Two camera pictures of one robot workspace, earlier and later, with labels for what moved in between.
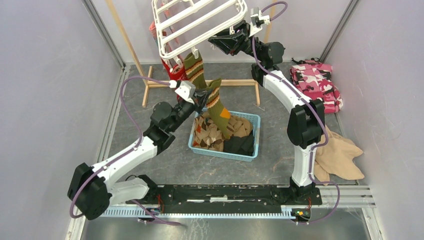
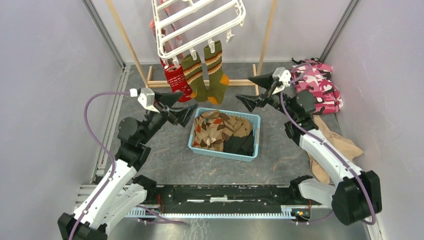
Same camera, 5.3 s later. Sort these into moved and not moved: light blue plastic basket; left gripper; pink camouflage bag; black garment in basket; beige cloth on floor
Moved: left gripper
Not moved: beige cloth on floor; pink camouflage bag; black garment in basket; light blue plastic basket
